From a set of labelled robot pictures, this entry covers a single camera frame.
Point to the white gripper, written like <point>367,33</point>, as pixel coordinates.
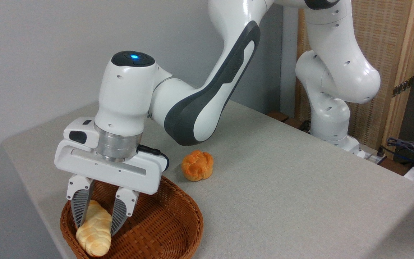
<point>135,174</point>

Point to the pale braided bread loaf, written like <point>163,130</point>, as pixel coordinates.
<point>95,233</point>

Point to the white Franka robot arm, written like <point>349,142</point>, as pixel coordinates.
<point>210,100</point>

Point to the orange round bread roll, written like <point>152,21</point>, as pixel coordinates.
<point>197,165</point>

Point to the brown wicker basket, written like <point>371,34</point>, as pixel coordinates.
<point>156,223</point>

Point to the brass screen hinge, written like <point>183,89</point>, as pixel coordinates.
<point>403,87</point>

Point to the bamboo folding screen panel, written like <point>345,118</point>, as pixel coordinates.
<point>390,43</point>

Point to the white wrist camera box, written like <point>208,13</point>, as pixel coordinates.
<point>81,133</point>

